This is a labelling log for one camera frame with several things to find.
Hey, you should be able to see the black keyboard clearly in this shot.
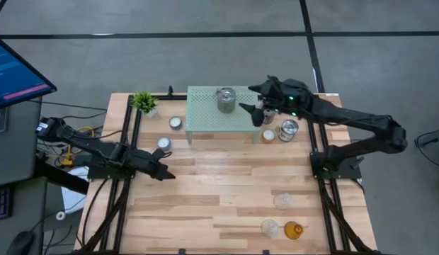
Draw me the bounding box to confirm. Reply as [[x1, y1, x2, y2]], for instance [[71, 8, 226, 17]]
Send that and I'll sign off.
[[0, 183, 13, 222]]

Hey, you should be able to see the orange patterned candle tin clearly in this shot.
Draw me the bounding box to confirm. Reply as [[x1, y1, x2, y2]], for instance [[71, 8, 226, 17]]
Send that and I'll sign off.
[[261, 128, 277, 144]]

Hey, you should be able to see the black diagonal bar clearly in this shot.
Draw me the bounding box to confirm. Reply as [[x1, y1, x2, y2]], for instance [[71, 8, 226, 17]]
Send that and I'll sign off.
[[34, 158, 90, 196]]

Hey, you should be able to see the dark grey equipment base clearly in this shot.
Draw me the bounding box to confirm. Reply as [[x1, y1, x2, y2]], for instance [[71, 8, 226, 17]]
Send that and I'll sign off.
[[413, 126, 439, 149]]

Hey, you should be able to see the green plant in white pot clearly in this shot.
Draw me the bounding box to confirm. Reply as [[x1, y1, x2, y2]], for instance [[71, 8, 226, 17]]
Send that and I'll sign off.
[[130, 90, 159, 119]]

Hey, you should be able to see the thick black cable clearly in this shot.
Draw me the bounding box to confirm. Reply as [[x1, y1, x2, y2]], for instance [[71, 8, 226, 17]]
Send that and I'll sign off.
[[80, 176, 110, 249]]

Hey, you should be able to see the black computer mouse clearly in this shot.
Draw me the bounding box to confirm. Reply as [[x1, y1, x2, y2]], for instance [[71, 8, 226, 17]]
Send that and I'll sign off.
[[6, 230, 37, 255]]

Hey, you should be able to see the black aluminium rig frame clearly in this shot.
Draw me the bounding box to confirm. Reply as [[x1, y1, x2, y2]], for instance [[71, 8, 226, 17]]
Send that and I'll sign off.
[[73, 84, 383, 255]]

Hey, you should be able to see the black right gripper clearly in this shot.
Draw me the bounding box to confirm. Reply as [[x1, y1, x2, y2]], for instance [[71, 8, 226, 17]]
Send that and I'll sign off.
[[238, 74, 314, 128]]

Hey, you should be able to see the tin can with grey-green label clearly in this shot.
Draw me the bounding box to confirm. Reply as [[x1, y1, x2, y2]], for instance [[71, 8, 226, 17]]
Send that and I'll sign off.
[[215, 86, 238, 115]]

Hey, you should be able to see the tin can with cream label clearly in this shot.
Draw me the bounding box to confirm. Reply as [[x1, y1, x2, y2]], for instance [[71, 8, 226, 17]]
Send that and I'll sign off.
[[275, 118, 300, 143]]

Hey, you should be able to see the amber glass candlestick holder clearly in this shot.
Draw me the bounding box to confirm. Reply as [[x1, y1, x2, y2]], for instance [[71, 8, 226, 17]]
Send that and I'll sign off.
[[283, 220, 305, 241]]

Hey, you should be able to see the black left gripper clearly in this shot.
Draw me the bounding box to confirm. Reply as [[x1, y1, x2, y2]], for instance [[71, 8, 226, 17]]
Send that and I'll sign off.
[[132, 147, 176, 181]]

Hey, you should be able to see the black computer monitor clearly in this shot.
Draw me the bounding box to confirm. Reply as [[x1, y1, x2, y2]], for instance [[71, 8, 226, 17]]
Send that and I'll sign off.
[[0, 33, 58, 111]]

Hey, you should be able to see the grey desk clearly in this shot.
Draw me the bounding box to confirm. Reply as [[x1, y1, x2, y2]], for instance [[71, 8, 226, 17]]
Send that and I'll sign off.
[[0, 98, 47, 255]]

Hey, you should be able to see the clear glass candlestick holder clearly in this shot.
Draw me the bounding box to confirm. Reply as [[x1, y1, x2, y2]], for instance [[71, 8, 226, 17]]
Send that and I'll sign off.
[[261, 218, 280, 239], [273, 192, 293, 210]]

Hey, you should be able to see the white paper sheet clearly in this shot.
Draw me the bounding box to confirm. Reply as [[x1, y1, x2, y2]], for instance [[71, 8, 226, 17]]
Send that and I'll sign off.
[[60, 166, 90, 214]]

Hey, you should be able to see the yellow cable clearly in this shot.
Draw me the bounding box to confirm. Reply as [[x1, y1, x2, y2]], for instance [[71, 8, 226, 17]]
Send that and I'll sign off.
[[45, 125, 96, 168]]

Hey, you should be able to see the green perforated metal shelf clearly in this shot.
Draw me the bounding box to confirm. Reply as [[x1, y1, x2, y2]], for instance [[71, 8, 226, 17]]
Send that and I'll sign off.
[[185, 85, 262, 145]]

